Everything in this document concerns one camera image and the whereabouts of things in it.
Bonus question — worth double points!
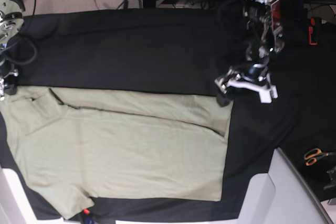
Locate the orange handled scissors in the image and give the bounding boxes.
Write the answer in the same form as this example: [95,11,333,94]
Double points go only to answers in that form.
[304,148,335,166]

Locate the white table frame right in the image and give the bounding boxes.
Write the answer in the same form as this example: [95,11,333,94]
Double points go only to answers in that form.
[237,148,333,224]

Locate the white table frame left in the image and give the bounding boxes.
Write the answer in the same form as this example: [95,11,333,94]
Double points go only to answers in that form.
[1,167,37,224]

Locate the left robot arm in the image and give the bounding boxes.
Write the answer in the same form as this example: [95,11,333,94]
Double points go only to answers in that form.
[215,0,285,107]

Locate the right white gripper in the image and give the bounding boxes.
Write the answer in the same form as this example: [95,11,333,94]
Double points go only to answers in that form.
[1,61,19,101]

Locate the orange blue front clamp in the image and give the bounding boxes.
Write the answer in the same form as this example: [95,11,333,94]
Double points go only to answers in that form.
[78,209,96,224]

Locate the white table frame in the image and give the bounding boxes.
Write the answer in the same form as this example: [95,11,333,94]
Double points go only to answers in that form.
[237,148,333,224]
[1,167,37,224]

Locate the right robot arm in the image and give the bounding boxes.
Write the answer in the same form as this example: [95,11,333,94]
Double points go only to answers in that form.
[1,0,25,101]

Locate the olive green T-shirt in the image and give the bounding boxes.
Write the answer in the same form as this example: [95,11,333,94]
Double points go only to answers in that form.
[1,86,233,219]

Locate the black table cloth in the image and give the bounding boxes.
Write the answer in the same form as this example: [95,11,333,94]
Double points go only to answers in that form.
[15,9,335,222]

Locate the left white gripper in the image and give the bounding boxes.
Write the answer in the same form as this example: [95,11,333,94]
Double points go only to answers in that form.
[215,63,278,107]

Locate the orange black clamp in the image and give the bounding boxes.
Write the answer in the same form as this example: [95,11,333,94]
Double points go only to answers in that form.
[308,17,322,46]

